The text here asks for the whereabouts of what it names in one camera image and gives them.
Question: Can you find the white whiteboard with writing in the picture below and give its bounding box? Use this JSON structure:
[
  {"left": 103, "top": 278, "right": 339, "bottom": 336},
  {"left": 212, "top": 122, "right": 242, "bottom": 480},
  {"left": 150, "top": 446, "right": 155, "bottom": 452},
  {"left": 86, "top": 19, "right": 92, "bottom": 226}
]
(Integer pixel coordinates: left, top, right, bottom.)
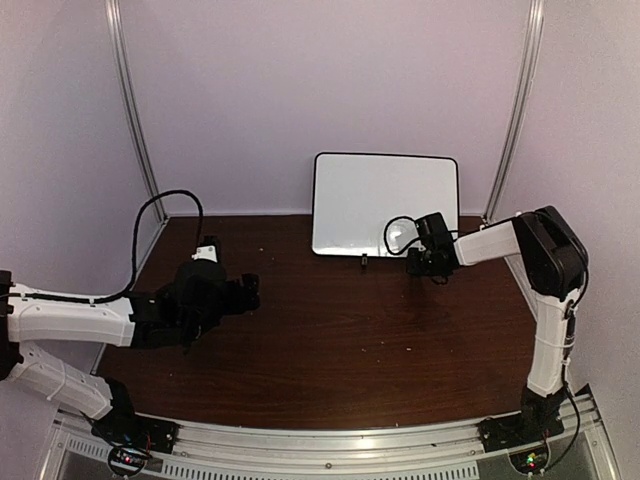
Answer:
[{"left": 311, "top": 152, "right": 460, "bottom": 257}]

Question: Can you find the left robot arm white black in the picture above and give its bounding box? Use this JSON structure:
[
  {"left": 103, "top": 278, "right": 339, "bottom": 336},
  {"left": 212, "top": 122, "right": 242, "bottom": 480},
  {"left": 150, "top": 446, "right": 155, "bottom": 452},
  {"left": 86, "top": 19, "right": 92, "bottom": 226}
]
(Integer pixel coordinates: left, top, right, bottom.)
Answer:
[{"left": 1, "top": 258, "right": 260, "bottom": 444}]

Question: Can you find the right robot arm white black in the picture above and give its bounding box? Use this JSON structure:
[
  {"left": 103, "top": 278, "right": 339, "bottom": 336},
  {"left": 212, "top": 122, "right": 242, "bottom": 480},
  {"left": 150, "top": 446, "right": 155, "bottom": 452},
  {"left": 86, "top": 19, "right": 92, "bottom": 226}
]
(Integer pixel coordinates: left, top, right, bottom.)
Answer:
[{"left": 407, "top": 205, "right": 589, "bottom": 442}]

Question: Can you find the left circuit board with leds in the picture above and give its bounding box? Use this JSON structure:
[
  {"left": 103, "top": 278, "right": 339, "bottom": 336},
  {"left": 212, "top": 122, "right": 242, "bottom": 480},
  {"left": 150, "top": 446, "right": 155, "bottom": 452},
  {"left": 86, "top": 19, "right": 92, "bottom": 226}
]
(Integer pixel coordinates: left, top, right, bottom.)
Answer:
[{"left": 107, "top": 446, "right": 151, "bottom": 477}]

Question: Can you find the circuit board with leds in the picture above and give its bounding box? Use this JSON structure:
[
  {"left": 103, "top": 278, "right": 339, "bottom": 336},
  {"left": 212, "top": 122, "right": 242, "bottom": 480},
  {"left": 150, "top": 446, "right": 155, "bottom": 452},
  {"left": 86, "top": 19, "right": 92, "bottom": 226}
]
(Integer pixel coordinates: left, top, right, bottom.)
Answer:
[
  {"left": 509, "top": 447, "right": 550, "bottom": 475},
  {"left": 107, "top": 446, "right": 151, "bottom": 477}
]

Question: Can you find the right circuit board with leds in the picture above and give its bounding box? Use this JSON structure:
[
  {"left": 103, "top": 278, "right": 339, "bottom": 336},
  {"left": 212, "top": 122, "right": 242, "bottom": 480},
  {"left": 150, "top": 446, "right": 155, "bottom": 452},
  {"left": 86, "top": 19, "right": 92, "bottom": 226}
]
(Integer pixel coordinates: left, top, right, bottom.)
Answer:
[{"left": 509, "top": 447, "right": 550, "bottom": 475}]

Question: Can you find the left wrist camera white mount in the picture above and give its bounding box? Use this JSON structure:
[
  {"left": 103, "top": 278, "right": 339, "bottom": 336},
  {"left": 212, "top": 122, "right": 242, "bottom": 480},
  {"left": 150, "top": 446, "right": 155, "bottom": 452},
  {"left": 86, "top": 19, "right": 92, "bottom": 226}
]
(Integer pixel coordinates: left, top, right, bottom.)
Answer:
[{"left": 191, "top": 235, "right": 220, "bottom": 263}]

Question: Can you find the black right camera cable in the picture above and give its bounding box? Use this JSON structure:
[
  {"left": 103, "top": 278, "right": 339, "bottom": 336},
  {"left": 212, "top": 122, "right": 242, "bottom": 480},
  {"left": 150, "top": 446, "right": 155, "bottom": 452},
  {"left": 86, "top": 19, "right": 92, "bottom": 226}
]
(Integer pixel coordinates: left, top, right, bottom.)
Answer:
[{"left": 382, "top": 214, "right": 426, "bottom": 257}]

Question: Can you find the black camera cable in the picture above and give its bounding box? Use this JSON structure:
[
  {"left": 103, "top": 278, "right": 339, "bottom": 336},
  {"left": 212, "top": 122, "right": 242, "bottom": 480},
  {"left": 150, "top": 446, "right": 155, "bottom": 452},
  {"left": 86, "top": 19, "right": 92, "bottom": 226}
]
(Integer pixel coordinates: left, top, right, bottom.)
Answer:
[
  {"left": 382, "top": 214, "right": 426, "bottom": 257},
  {"left": 89, "top": 189, "right": 206, "bottom": 304}
]

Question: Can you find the black left camera cable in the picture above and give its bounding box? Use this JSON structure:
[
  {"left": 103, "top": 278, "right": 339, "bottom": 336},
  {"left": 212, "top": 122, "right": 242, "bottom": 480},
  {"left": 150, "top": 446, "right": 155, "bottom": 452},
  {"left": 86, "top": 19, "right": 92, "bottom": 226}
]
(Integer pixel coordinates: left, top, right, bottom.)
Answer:
[{"left": 89, "top": 189, "right": 206, "bottom": 304}]

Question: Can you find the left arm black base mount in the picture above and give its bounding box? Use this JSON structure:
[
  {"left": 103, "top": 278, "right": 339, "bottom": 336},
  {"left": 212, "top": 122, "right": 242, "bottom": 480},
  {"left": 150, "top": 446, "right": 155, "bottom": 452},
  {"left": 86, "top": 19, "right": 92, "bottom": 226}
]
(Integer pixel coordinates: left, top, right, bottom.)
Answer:
[{"left": 86, "top": 409, "right": 179, "bottom": 454}]

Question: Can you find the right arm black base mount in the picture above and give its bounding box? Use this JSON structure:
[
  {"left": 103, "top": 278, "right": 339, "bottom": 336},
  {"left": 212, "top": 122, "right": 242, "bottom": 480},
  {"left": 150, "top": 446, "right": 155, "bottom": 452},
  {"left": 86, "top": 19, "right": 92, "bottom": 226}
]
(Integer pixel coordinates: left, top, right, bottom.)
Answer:
[{"left": 477, "top": 412, "right": 564, "bottom": 452}]

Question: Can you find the aluminium front frame rail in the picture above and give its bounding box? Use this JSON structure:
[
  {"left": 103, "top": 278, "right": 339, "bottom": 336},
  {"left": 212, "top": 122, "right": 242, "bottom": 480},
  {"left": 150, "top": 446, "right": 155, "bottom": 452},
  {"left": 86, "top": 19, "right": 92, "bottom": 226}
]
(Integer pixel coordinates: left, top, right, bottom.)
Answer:
[{"left": 39, "top": 219, "right": 621, "bottom": 480}]

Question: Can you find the right aluminium corner post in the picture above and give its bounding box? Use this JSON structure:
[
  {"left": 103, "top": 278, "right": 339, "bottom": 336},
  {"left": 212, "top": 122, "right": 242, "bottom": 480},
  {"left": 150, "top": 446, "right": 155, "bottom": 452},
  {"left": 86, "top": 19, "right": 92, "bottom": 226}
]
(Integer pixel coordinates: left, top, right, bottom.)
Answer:
[{"left": 482, "top": 0, "right": 546, "bottom": 224}]

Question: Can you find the aluminium corner post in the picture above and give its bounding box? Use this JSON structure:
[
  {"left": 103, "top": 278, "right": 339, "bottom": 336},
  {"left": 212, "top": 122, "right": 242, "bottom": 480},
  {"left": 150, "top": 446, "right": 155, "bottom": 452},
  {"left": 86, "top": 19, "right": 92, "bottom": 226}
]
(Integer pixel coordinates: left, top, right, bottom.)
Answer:
[
  {"left": 482, "top": 0, "right": 546, "bottom": 224},
  {"left": 104, "top": 0, "right": 160, "bottom": 197}
]

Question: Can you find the left aluminium corner post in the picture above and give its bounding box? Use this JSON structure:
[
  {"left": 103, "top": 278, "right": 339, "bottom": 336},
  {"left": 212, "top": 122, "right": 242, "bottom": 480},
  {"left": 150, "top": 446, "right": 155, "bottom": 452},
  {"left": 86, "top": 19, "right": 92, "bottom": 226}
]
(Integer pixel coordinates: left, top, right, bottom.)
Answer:
[{"left": 104, "top": 0, "right": 160, "bottom": 197}]

